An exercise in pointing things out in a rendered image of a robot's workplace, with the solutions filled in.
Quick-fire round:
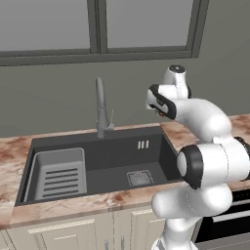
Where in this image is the dark grey sink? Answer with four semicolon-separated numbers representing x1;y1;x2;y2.
14;125;186;208

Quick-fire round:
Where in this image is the square sink drain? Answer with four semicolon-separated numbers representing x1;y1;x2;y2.
126;169;155;188

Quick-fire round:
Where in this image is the grey sink tray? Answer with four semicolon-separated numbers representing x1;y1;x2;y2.
23;146;88;202

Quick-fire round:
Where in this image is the grey tap lever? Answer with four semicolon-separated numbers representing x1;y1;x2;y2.
108;108;116;131

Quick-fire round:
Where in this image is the grey tap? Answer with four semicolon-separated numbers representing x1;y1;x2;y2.
95;76;111;140

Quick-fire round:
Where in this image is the grey-framed window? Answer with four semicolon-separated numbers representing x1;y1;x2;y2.
0;0;211;67

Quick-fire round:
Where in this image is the narrow cream cupboard door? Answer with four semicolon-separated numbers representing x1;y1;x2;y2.
115;205;168;250

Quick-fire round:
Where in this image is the wide cream cupboard door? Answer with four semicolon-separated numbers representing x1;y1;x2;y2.
9;213;115;250

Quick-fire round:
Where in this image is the black oven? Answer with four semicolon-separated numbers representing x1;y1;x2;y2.
194;187;250;250

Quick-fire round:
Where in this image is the silver oven handle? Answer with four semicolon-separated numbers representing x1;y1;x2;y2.
211;209;250;224

